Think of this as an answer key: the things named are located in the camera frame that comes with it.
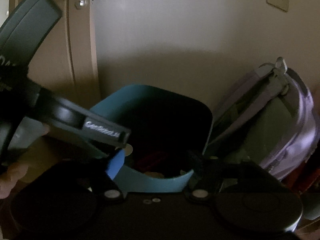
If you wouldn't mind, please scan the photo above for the person's left hand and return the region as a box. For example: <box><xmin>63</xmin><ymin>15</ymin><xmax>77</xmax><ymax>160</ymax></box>
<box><xmin>1</xmin><ymin>124</ymin><xmax>56</xmax><ymax>199</ymax></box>

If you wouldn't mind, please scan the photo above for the beige wooden door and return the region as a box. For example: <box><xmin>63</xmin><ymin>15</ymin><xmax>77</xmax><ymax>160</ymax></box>
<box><xmin>9</xmin><ymin>0</ymin><xmax>101</xmax><ymax>108</ymax></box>

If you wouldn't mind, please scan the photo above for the dark teal trash bin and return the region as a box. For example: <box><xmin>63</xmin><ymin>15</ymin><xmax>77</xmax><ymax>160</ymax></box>
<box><xmin>91</xmin><ymin>85</ymin><xmax>213</xmax><ymax>193</ymax></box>

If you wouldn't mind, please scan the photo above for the purple grey backpack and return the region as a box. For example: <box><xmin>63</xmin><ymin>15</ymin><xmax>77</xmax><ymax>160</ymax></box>
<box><xmin>206</xmin><ymin>57</ymin><xmax>319</xmax><ymax>180</ymax></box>

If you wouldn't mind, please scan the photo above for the red black backpack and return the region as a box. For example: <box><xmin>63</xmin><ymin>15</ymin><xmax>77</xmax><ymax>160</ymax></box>
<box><xmin>281</xmin><ymin>151</ymin><xmax>319</xmax><ymax>196</ymax></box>

